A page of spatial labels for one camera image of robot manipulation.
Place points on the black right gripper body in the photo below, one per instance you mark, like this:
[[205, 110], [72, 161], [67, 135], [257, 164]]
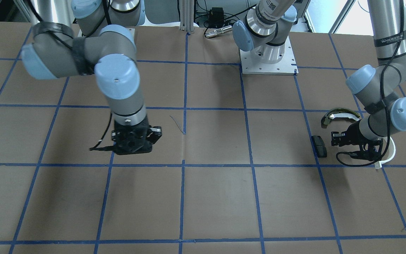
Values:
[[154, 133]]

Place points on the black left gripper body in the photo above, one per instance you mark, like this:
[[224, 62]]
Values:
[[355, 135]]

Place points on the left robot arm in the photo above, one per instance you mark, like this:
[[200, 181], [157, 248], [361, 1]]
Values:
[[267, 25]]

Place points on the olive curved brake shoe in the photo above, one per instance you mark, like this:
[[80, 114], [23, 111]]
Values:
[[339, 113]]

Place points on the dark brake pad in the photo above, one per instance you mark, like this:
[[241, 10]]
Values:
[[319, 146]]

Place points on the silver cylindrical tool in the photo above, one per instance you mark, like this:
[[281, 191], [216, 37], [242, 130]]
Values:
[[218, 32]]

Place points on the black power brick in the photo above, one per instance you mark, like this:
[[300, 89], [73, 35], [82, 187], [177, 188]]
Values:
[[216, 17]]

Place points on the white curved plastic bracket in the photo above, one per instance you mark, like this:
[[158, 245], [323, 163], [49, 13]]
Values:
[[389, 155]]

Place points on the aluminium frame post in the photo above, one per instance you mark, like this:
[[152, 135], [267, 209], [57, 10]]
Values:
[[186, 15]]

